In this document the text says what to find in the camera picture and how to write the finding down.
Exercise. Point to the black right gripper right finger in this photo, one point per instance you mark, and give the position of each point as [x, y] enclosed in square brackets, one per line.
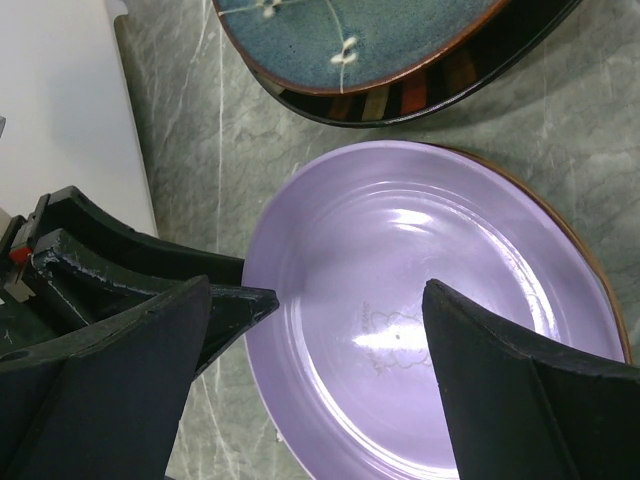
[519, 405]

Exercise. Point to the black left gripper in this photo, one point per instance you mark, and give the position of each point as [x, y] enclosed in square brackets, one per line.
[70, 264]

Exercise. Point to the white plastic bin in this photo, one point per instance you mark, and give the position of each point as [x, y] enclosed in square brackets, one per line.
[67, 113]

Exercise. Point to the dark blue floral plate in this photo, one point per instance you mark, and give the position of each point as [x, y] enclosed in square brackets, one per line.
[332, 47]

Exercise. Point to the black striped lacquer plate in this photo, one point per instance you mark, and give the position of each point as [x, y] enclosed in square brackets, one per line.
[504, 41]

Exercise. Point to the lavender round plate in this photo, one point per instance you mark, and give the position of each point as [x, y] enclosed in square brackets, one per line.
[343, 365]

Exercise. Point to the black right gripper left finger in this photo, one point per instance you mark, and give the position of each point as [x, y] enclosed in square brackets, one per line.
[104, 402]

